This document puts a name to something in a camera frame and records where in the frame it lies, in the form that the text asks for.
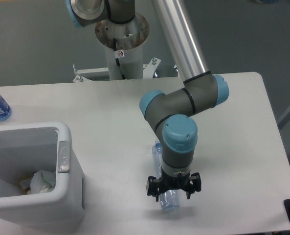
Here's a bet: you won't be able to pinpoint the clear plastic bottle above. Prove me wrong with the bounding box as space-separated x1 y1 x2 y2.
152 139 180 212

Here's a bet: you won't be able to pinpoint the yellow white trash in bin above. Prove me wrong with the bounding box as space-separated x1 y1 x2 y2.
19 178 32 192

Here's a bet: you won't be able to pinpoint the white paper wrapper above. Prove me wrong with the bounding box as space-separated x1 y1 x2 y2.
27 170 56 194

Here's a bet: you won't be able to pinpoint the white metal base frame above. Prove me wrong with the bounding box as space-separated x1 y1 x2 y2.
73 57 180 82

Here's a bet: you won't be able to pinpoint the black cable on pedestal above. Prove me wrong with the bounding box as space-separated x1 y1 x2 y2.
112 38 126 80

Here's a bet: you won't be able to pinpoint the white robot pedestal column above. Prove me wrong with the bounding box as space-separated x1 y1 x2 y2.
95 13 150 66

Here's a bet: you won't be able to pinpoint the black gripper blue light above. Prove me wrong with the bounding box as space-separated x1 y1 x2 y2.
146 169 201 201

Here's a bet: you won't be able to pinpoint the white plastic trash can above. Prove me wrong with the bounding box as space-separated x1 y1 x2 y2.
0 122 85 227

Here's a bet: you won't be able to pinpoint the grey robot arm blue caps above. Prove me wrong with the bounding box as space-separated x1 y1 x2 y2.
66 0 229 198

